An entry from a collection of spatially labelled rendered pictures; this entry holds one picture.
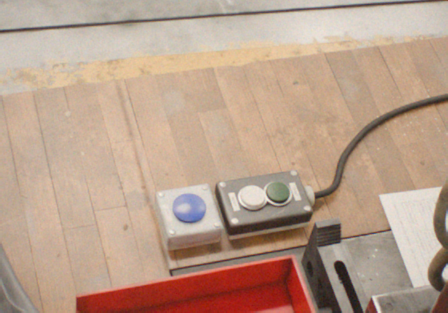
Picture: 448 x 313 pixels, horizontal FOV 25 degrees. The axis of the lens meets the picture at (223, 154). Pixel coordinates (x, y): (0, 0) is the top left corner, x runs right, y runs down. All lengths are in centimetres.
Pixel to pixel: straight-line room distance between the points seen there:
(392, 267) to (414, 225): 7
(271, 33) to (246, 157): 143
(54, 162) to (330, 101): 38
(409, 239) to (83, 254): 40
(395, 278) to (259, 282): 17
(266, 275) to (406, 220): 21
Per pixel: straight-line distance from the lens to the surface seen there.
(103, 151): 129
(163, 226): 120
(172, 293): 115
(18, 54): 261
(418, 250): 127
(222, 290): 117
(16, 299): 73
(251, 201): 121
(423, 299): 95
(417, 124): 139
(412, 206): 130
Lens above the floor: 193
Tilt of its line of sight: 53 degrees down
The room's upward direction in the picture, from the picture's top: 11 degrees clockwise
